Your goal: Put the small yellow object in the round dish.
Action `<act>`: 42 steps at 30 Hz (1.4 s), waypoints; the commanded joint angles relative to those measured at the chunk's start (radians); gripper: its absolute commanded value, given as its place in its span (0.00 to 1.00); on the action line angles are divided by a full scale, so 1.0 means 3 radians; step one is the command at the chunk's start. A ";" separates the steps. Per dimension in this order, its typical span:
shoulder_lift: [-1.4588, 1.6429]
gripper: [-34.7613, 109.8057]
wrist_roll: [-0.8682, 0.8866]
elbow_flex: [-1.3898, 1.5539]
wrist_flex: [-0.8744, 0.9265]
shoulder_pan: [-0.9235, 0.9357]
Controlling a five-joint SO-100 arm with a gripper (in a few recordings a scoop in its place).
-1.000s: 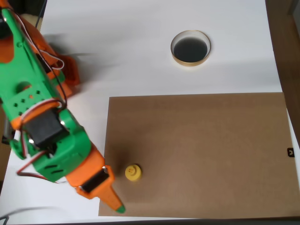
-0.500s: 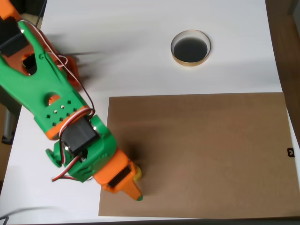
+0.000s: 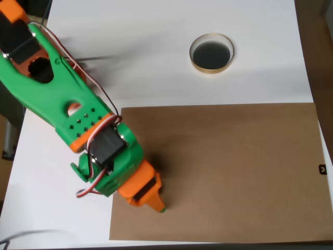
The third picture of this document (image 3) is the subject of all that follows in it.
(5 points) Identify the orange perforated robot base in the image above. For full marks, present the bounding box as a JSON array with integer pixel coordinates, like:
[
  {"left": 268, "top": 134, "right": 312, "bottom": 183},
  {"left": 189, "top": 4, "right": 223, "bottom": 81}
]
[{"left": 61, "top": 56, "right": 89, "bottom": 84}]

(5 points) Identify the thin grey cable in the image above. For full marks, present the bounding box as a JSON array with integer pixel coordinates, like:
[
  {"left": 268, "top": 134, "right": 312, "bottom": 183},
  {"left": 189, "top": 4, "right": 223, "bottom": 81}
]
[{"left": 0, "top": 229, "right": 66, "bottom": 250}]

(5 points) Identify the red white black servo cable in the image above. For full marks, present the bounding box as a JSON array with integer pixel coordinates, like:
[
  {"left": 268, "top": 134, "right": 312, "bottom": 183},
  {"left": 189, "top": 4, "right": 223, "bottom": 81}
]
[{"left": 27, "top": 22, "right": 123, "bottom": 199}]

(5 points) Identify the grey metal post black foot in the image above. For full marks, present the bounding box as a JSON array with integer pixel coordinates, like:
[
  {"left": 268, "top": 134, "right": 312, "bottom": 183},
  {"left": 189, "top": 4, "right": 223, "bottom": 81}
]
[{"left": 2, "top": 109, "right": 20, "bottom": 161}]

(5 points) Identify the brown rectangular board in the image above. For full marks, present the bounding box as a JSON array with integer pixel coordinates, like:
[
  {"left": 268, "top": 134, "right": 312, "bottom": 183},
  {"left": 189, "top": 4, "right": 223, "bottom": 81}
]
[{"left": 109, "top": 102, "right": 333, "bottom": 244}]

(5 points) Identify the round gold-rimmed black dish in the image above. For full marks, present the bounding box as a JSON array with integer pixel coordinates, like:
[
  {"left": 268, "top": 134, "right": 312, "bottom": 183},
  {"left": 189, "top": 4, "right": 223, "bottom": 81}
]
[{"left": 189, "top": 32, "right": 234, "bottom": 74}]

